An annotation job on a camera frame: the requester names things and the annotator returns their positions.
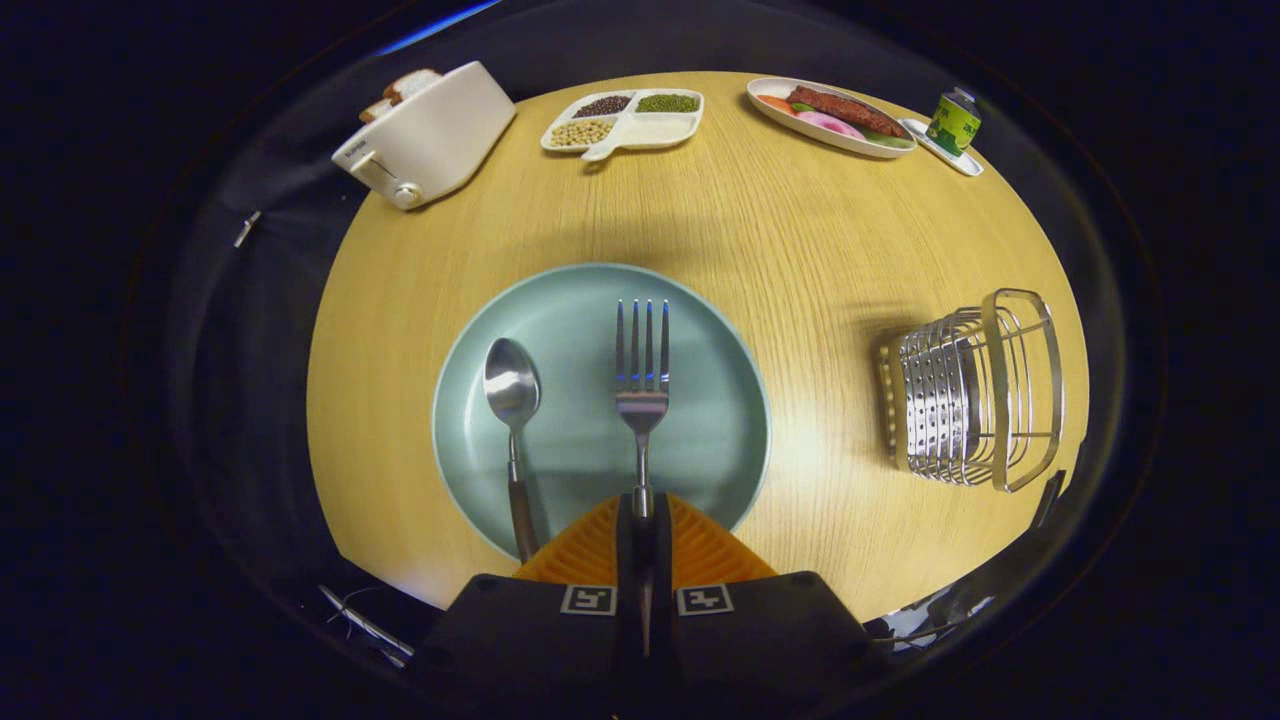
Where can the white toaster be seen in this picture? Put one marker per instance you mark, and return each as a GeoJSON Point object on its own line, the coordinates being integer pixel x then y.
{"type": "Point", "coordinates": [430, 140]}

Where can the white divided tray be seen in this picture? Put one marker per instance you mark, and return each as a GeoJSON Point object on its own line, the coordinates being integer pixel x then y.
{"type": "Point", "coordinates": [655, 130]}

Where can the green mung beans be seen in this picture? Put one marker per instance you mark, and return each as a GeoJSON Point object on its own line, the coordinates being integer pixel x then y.
{"type": "Point", "coordinates": [668, 103]}

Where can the yellow soybeans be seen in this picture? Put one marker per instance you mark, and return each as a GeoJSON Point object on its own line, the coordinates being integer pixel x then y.
{"type": "Point", "coordinates": [582, 132]}

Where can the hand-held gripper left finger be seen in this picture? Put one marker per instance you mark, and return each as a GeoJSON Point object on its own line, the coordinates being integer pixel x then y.
{"type": "Point", "coordinates": [630, 560]}

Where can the green lettuce leaf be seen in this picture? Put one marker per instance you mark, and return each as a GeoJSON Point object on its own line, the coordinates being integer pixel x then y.
{"type": "Point", "coordinates": [890, 141]}

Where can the metal cutlery basket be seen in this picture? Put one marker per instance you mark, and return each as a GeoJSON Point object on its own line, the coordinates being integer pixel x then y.
{"type": "Point", "coordinates": [935, 400]}

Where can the orange tomato slice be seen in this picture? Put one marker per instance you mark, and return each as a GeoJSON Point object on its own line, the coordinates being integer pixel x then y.
{"type": "Point", "coordinates": [775, 103]}

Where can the toast bread slice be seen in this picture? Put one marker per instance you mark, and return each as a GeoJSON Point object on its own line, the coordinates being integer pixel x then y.
{"type": "Point", "coordinates": [374, 110]}
{"type": "Point", "coordinates": [412, 84]}

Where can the brown meat piece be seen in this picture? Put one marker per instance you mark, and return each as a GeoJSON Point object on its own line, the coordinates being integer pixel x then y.
{"type": "Point", "coordinates": [845, 108]}

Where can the green label bottle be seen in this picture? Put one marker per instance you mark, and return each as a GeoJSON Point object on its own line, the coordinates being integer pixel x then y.
{"type": "Point", "coordinates": [953, 125]}

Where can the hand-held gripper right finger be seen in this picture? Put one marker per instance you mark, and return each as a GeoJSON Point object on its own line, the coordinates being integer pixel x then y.
{"type": "Point", "coordinates": [660, 560]}

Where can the pink ham slice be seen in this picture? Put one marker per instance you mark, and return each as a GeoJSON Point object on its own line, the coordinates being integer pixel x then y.
{"type": "Point", "coordinates": [828, 124]}

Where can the teal round plate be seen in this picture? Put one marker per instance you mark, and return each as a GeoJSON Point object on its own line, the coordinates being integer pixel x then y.
{"type": "Point", "coordinates": [580, 450]}

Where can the small white saucer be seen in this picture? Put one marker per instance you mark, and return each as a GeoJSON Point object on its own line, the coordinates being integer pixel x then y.
{"type": "Point", "coordinates": [960, 162]}

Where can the dark brown beans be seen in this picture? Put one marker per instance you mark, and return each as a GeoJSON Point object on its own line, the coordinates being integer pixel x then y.
{"type": "Point", "coordinates": [603, 105]}

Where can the silver cloth clip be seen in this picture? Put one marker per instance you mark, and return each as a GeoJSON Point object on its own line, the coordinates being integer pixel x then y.
{"type": "Point", "coordinates": [247, 228]}

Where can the white oval plate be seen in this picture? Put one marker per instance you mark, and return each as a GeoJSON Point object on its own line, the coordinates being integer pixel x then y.
{"type": "Point", "coordinates": [770, 115]}

